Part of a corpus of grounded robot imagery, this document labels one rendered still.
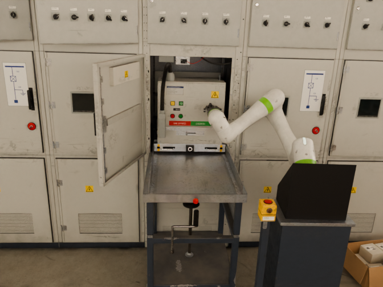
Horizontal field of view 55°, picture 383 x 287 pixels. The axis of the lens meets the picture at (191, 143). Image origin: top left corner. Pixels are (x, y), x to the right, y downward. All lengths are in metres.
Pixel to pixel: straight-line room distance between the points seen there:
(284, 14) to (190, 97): 0.85
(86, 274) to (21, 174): 0.89
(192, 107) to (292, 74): 0.75
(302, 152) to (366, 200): 1.20
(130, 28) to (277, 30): 1.00
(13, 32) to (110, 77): 0.78
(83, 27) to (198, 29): 0.75
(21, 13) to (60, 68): 0.41
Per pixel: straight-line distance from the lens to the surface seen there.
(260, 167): 2.90
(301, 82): 2.79
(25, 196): 3.13
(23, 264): 3.22
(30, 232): 3.28
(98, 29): 2.51
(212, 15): 2.60
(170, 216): 3.03
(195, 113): 2.70
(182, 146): 2.76
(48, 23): 2.43
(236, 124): 2.35
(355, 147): 3.11
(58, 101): 2.77
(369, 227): 3.51
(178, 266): 2.71
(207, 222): 3.08
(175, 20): 2.59
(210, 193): 2.20
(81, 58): 2.68
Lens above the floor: 1.84
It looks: 19 degrees down
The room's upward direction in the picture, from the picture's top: 2 degrees clockwise
